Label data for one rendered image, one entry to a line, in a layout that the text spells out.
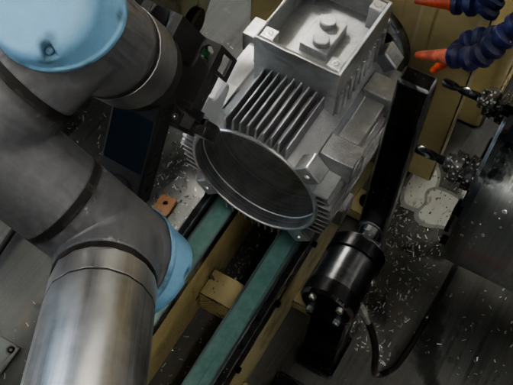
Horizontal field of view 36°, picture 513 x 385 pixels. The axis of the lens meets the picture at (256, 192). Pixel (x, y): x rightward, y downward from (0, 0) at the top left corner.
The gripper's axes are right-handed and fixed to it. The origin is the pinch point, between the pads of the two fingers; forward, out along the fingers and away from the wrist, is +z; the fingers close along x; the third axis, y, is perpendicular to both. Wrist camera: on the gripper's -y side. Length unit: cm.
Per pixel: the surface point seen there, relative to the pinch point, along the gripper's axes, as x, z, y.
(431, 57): -18.8, -5.0, 15.1
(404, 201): -19.2, 35.5, 4.6
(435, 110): -18.5, 25.0, 16.2
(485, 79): -21.8, 34.7, 24.5
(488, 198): -28.8, 1.1, 6.4
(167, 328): -3.0, 12.0, -22.0
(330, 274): -18.6, 1.2, -7.0
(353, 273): -20.4, 1.8, -5.9
